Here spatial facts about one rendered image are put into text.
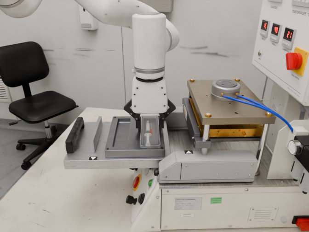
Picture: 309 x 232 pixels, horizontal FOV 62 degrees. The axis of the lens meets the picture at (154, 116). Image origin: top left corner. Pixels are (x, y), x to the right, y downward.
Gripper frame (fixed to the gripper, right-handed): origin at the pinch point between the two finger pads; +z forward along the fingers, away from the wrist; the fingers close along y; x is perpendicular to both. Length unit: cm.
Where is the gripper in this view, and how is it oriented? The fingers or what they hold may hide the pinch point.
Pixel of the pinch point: (149, 124)
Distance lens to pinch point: 78.5
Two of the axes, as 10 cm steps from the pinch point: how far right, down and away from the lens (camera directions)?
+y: 10.0, -0.1, 0.2
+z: 0.0, 8.9, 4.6
